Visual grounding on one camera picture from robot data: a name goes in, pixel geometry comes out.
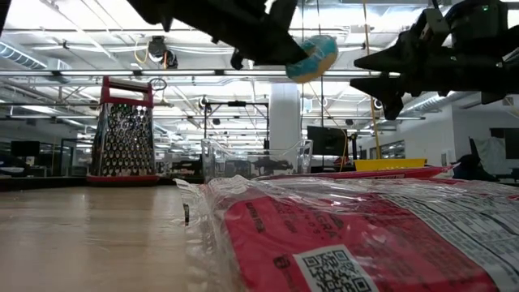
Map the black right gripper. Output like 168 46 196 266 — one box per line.
349 7 457 121

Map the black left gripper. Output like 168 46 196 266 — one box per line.
174 0 309 71

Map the blue glazed donut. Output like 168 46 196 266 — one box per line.
285 34 340 84

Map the red packet with barcodes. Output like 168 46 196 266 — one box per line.
174 174 519 292

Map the white pillar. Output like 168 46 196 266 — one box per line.
269 83 303 153

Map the yellow plastic basket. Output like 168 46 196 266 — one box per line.
354 157 429 172

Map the clear plastic bin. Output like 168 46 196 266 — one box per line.
201 137 314 184

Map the person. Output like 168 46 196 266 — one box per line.
452 153 500 183

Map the long ceiling light bar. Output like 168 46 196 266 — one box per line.
0 69 401 78

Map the red steel box grater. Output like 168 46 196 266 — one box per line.
86 75 160 187

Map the yellow power cable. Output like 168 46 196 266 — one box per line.
362 0 383 160

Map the black overhead frame rig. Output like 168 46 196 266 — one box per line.
204 101 271 151

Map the black wall monitor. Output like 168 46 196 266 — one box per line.
307 125 349 157

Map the black ceiling cable reel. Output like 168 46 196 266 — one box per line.
146 35 179 70

